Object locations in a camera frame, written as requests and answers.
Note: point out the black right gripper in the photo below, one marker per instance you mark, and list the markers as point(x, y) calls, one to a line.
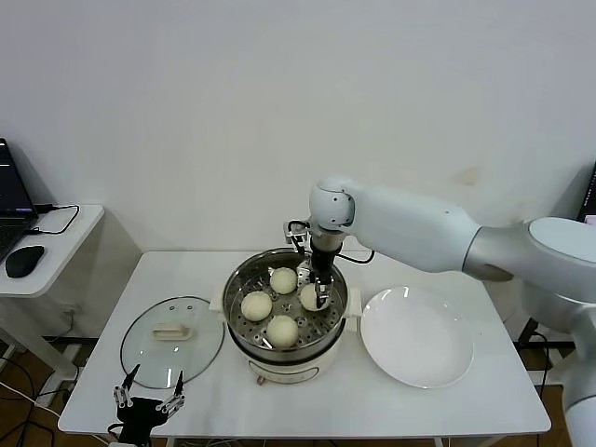
point(323, 267)

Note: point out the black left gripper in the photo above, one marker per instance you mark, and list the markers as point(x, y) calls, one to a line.
point(137, 414)

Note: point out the white steamed baozi bun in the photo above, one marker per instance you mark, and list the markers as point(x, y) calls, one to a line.
point(282, 331)
point(283, 280)
point(307, 298)
point(256, 306)

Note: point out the black computer mouse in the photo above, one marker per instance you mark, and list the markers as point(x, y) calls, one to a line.
point(24, 261)

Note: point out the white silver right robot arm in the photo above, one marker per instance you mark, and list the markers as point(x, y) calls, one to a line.
point(410, 233)

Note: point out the stainless steel steamer basket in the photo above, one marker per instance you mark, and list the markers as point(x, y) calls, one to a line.
point(326, 326)

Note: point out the round glass pot lid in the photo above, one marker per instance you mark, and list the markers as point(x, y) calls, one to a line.
point(170, 333)

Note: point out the cream electric cooking pot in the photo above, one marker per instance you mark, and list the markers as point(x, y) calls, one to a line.
point(288, 372)

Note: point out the round white plate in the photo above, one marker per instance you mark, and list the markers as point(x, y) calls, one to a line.
point(414, 335)

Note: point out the black open laptop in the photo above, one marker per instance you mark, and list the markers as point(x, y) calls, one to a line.
point(11, 223)
point(589, 195)

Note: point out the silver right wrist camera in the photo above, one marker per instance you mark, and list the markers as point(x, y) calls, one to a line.
point(295, 233)

